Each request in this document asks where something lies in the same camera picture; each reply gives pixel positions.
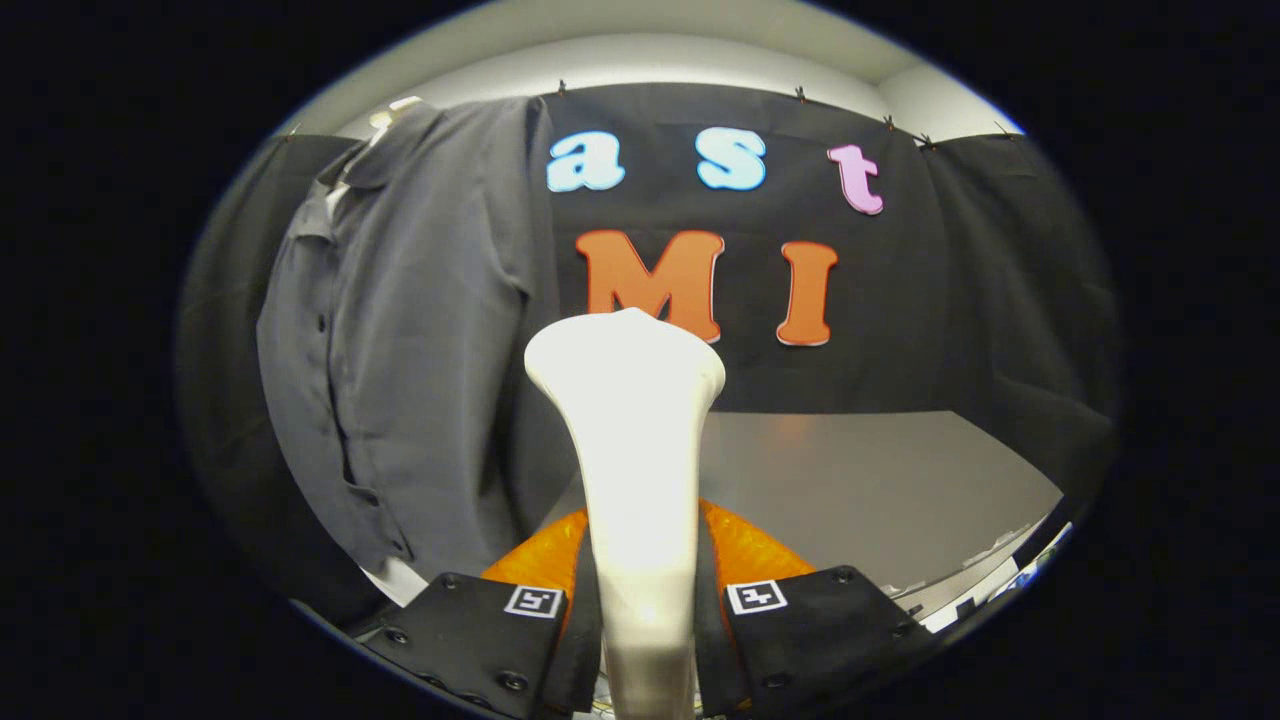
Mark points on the grey button shirt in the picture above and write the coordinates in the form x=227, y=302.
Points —
x=420, y=350

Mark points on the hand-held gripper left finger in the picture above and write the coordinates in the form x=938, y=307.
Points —
x=585, y=650

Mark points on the grey cabinet with dark top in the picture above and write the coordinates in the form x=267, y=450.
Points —
x=880, y=480

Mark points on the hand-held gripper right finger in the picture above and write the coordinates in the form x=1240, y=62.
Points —
x=715, y=650

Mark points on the white mannequin torso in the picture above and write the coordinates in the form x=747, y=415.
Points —
x=395, y=582

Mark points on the black backdrop cloth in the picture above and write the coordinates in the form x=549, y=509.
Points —
x=900, y=300

